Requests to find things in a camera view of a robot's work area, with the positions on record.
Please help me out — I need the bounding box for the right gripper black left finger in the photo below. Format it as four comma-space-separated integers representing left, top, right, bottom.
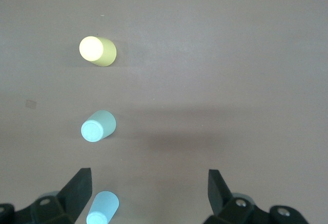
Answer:
0, 168, 93, 224

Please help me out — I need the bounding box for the yellow plastic cup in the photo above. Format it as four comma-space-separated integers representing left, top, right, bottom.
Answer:
78, 36, 117, 68

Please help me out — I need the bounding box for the mint green plastic cup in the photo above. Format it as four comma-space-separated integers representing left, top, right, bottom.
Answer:
80, 110, 117, 143

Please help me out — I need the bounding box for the brown table cover sheet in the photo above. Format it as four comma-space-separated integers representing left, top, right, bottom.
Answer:
0, 0, 328, 224

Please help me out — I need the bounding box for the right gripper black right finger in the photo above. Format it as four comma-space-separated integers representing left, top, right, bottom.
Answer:
203, 169, 308, 224

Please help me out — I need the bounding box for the light blue plastic cup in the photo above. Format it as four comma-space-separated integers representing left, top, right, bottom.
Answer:
86, 191, 120, 224

